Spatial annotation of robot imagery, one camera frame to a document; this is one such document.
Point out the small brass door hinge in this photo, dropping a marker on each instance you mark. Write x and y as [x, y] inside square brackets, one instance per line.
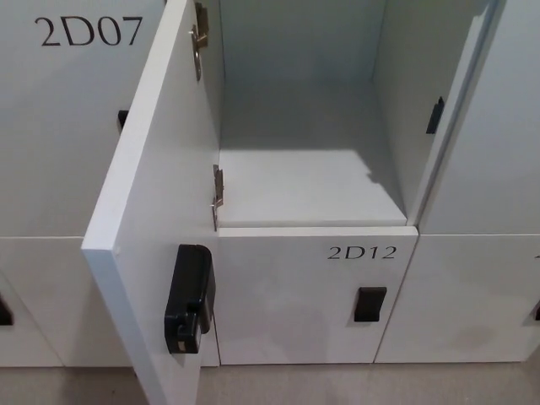
[218, 194]

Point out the open white locker compartment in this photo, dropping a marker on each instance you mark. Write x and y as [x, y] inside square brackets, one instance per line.
[312, 126]

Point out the white locker door marked 2D12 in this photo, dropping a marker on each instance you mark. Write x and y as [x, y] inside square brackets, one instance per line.
[295, 295]

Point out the black lock box on door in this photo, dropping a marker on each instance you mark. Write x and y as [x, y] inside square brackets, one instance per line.
[190, 295]

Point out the large brass door hinge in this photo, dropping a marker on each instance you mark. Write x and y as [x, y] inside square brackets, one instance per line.
[201, 38]

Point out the white locker door marked 2D07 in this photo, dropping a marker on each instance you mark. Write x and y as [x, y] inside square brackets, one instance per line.
[63, 126]

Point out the plain white locker door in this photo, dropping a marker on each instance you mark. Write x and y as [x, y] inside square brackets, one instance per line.
[476, 295]
[493, 126]
[42, 304]

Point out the black strike plate in locker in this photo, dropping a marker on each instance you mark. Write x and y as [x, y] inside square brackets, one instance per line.
[434, 116]

